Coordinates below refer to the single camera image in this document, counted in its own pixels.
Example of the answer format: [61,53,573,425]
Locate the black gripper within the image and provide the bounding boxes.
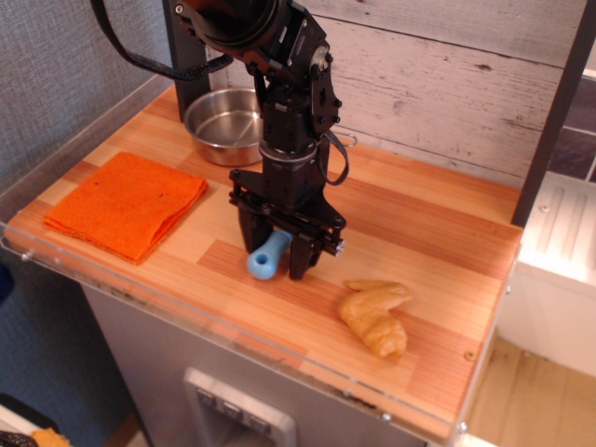
[229,158,345,280]

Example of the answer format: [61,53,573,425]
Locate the blue handled grey spoon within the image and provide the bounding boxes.
[246,230,292,280]

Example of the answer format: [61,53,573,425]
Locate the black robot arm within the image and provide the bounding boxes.
[175,1,348,280]

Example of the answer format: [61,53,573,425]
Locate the orange folded cloth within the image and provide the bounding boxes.
[44,152,209,264]

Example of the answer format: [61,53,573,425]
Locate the clear acrylic edge guard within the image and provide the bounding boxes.
[6,214,522,445]

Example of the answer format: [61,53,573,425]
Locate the toy chicken wing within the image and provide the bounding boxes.
[338,279,412,358]

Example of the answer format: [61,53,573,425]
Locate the small steel pot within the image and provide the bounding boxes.
[183,88,347,169]

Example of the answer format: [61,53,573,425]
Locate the grey toy fridge cabinet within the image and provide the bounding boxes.
[84,286,424,446]

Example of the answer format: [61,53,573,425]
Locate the white toy sink unit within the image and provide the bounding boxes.
[497,172,595,375]

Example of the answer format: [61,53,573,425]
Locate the yellow object bottom left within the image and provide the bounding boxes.
[31,427,72,447]

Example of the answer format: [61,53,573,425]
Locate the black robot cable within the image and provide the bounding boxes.
[89,0,234,84]

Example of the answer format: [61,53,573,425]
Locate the dark right frame post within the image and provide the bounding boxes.
[511,0,595,227]

